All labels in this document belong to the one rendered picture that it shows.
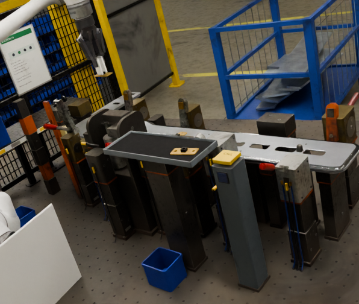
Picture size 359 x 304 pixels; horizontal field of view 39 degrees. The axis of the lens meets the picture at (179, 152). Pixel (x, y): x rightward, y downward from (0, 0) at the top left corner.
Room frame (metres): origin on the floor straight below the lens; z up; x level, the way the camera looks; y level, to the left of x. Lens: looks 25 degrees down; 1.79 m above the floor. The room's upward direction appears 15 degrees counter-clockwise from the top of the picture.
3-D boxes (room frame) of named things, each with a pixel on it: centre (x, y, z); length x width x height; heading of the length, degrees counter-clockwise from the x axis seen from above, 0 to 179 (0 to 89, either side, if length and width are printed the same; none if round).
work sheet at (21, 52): (2.62, 0.65, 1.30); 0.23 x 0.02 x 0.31; 136
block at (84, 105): (2.45, 0.43, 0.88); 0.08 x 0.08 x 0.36; 46
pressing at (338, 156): (1.83, -0.03, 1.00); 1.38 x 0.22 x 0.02; 46
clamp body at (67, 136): (2.03, 0.45, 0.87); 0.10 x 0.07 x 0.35; 136
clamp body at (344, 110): (1.57, -0.57, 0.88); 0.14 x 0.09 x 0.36; 136
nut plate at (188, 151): (1.35, -0.01, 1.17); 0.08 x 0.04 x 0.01; 57
